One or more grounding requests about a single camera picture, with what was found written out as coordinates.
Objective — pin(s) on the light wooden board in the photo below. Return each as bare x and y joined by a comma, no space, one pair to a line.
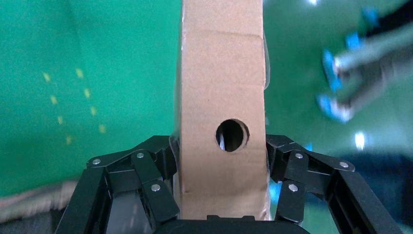
29,200

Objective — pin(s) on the small cardboard box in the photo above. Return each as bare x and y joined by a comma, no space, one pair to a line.
209,80

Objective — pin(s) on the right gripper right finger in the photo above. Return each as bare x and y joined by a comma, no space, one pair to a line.
351,200

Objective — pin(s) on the large green table cloth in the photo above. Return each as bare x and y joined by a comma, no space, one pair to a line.
129,64

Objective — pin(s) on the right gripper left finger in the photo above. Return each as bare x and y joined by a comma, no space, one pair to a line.
96,200

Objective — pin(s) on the person in brown trousers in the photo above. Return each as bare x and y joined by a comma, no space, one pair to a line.
371,58

